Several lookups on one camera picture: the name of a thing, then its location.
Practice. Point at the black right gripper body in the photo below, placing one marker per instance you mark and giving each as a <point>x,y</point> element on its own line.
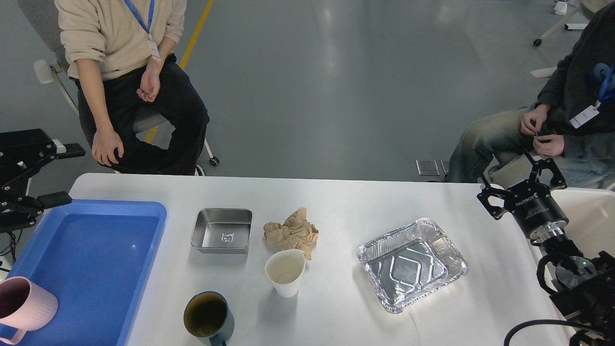
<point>535,210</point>

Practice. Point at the aluminium foil tray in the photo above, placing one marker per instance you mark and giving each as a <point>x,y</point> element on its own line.
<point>410,263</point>

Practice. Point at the square stainless steel tray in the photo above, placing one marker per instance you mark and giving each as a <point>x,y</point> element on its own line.
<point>222,231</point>

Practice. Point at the dark green mug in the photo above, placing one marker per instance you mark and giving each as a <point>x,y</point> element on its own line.
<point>207,316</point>

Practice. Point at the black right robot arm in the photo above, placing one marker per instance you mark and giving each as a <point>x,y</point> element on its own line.
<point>582,289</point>

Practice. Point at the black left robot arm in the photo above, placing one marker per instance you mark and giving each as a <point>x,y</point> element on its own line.
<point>22,155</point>

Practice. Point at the person in dark hoodie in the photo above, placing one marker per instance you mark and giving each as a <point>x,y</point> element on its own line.
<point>572,121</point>

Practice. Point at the metal floor plate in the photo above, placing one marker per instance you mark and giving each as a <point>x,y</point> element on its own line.
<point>432,167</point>

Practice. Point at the white chair base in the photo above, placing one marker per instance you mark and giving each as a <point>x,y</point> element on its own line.
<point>585,7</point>

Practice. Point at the crumpled brown paper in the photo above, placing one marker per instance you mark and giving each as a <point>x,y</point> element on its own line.
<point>296,232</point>

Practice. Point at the white paper cup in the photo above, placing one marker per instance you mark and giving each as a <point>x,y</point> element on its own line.
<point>284,269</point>

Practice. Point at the person in beige sweater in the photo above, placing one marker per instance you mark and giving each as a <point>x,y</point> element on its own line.
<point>125,62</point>

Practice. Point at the blue plastic tray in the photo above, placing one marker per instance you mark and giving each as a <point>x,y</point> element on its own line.
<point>94,256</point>

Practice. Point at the pink ribbed mug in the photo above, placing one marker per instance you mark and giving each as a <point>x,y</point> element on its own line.
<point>25,306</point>

